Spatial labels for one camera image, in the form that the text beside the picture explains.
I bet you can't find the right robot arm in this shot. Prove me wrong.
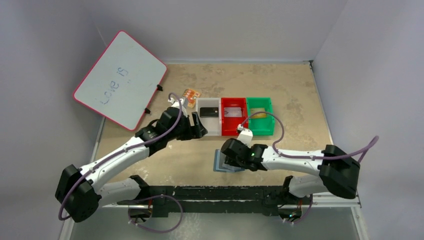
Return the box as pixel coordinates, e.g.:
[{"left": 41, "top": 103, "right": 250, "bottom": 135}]
[{"left": 220, "top": 138, "right": 361, "bottom": 204}]

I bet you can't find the gold card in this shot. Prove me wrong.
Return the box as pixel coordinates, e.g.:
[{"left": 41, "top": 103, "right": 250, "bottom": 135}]
[{"left": 249, "top": 107, "right": 267, "bottom": 119}]

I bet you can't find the red plastic bin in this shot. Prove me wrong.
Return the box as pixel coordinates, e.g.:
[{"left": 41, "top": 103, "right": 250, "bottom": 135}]
[{"left": 221, "top": 97, "right": 248, "bottom": 136}]

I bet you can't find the green plastic bin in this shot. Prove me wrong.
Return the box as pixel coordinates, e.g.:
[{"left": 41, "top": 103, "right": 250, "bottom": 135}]
[{"left": 246, "top": 97, "right": 275, "bottom": 136}]

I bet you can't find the white patterned card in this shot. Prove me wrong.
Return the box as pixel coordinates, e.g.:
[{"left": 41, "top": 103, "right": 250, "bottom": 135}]
[{"left": 224, "top": 107, "right": 243, "bottom": 118}]

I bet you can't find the pink-framed whiteboard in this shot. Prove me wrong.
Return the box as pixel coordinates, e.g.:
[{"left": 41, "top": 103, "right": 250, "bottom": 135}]
[{"left": 73, "top": 30, "right": 168, "bottom": 131}]

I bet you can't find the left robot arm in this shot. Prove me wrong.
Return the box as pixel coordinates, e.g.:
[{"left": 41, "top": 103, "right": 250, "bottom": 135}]
[{"left": 54, "top": 107, "right": 208, "bottom": 223}]

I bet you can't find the blue card holder wallet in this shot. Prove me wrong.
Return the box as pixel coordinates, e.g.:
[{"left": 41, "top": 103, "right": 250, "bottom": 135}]
[{"left": 213, "top": 149, "right": 245, "bottom": 173}]

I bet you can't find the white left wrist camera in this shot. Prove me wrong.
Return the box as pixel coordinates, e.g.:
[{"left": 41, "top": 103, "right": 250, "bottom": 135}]
[{"left": 168, "top": 98, "right": 188, "bottom": 116}]

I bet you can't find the black card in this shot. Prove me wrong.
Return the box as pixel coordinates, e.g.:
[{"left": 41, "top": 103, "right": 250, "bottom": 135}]
[{"left": 199, "top": 107, "right": 220, "bottom": 118}]

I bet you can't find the white plastic bin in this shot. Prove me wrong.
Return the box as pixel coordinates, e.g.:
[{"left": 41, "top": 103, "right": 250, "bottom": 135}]
[{"left": 195, "top": 97, "right": 222, "bottom": 137}]

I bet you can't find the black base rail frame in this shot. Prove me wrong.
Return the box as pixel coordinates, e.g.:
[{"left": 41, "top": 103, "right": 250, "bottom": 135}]
[{"left": 67, "top": 184, "right": 362, "bottom": 220}]

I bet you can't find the orange spiral notebook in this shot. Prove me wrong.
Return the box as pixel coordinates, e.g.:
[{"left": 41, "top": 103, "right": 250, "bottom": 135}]
[{"left": 182, "top": 88, "right": 202, "bottom": 109}]

